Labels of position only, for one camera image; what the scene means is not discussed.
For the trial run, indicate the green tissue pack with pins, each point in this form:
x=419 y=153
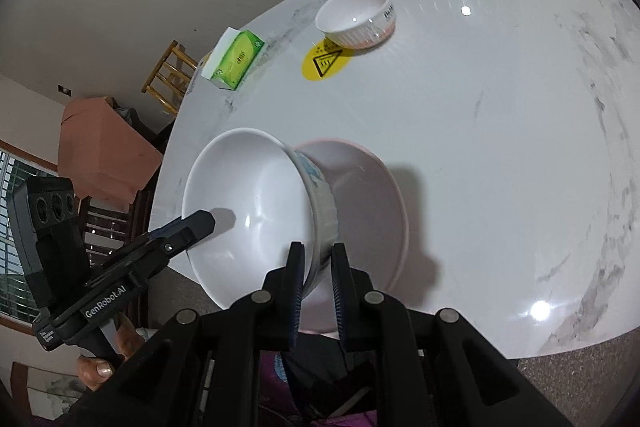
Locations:
x=240 y=57

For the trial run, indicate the round yellow warning sticker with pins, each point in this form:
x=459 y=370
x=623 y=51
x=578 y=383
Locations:
x=325 y=64

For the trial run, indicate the black wall plaque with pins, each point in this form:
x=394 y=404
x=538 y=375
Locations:
x=64 y=90

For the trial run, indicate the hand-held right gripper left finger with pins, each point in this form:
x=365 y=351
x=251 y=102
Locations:
x=295 y=297

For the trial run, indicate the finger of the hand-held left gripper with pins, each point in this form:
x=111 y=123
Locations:
x=195 y=227
x=165 y=229

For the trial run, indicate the white bowl with pink base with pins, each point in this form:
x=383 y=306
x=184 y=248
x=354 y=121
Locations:
x=350 y=7

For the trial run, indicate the small wood-framed barred window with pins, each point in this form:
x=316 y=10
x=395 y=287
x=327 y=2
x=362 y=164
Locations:
x=10 y=187

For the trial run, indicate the dark carved wooden armchair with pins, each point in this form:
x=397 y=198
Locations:
x=107 y=227

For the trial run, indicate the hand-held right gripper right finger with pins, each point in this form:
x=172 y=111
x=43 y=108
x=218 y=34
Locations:
x=337 y=297

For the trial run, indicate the purple patterned clothing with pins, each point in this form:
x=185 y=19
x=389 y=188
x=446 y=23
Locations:
x=272 y=377

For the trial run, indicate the bamboo chair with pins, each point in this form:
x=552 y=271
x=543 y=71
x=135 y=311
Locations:
x=159 y=67

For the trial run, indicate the person's left hand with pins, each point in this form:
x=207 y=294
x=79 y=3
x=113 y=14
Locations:
x=97 y=369

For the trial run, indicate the dark grey cloth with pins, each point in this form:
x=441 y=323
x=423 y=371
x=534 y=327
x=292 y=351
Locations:
x=140 y=127

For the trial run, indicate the white bowl with blue print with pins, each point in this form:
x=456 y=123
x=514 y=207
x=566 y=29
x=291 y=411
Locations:
x=240 y=197

